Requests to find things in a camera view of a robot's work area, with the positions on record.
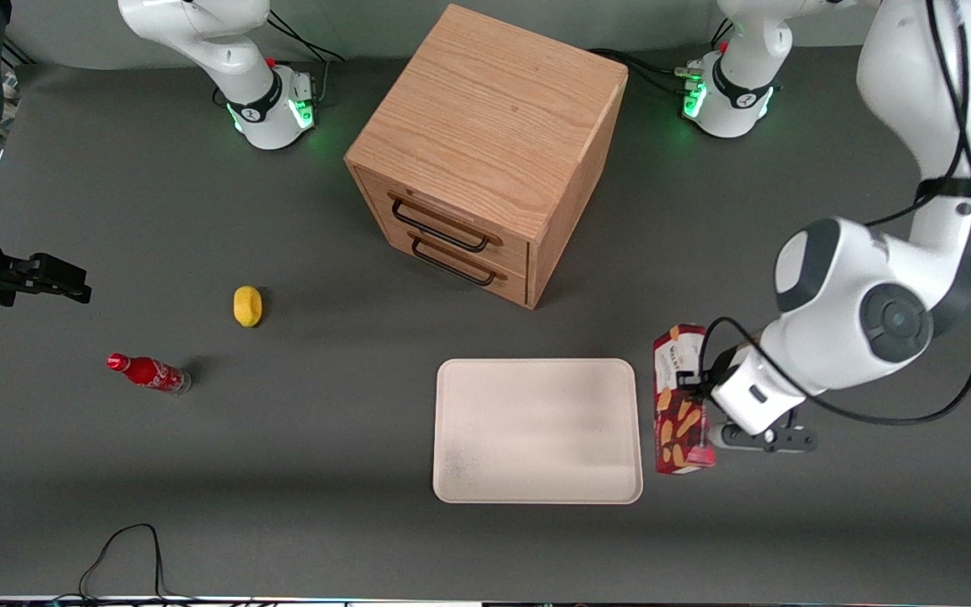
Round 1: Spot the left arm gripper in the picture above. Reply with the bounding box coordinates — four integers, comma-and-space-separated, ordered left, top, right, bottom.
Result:
676, 346, 803, 437

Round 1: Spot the red cookie box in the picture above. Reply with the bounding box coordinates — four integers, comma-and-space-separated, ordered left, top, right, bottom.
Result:
652, 324, 717, 476

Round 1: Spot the beige plastic tray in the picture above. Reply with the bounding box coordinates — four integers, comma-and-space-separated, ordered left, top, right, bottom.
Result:
432, 358, 645, 506

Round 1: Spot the red cola bottle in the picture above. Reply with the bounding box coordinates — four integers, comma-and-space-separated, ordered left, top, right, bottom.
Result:
106, 352, 192, 395

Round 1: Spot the yellow lemon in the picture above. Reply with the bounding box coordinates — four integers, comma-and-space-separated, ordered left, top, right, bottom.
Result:
233, 285, 265, 328

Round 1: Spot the wooden drawer front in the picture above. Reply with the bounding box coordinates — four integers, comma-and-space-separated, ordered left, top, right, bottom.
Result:
376, 215, 530, 307
363, 171, 531, 279

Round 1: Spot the wooden drawer cabinet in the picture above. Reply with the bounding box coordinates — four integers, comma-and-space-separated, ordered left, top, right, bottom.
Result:
344, 3, 630, 310

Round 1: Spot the black metal drawer handle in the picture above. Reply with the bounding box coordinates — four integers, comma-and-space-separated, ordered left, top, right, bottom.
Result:
409, 236, 500, 288
389, 196, 494, 254

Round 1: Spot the black looped table cable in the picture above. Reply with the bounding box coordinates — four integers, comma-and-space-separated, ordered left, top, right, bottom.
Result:
77, 523, 200, 604

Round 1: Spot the black left arm base cable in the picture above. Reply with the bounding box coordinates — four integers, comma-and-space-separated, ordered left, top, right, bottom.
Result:
589, 47, 699, 96

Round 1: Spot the black arm base cable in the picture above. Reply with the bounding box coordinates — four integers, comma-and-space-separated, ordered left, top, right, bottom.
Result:
269, 10, 346, 106
589, 47, 699, 96

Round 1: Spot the black right arm base cable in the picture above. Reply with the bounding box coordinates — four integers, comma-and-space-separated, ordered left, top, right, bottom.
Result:
269, 10, 346, 106

